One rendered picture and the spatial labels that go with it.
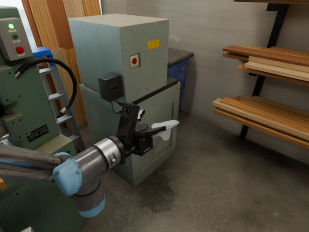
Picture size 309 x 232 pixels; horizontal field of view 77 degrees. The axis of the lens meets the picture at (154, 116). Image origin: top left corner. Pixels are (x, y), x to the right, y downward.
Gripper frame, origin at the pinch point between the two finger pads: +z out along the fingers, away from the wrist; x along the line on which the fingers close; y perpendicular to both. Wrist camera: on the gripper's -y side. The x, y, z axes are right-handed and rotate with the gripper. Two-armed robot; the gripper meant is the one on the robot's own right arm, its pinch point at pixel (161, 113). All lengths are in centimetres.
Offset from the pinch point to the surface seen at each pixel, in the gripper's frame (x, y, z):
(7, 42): -65, -25, -21
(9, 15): -71, -35, -14
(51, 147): -74, 34, -19
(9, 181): -55, 30, -44
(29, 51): -67, -20, -13
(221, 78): -62, 47, 177
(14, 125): -65, 10, -32
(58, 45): -202, -9, 54
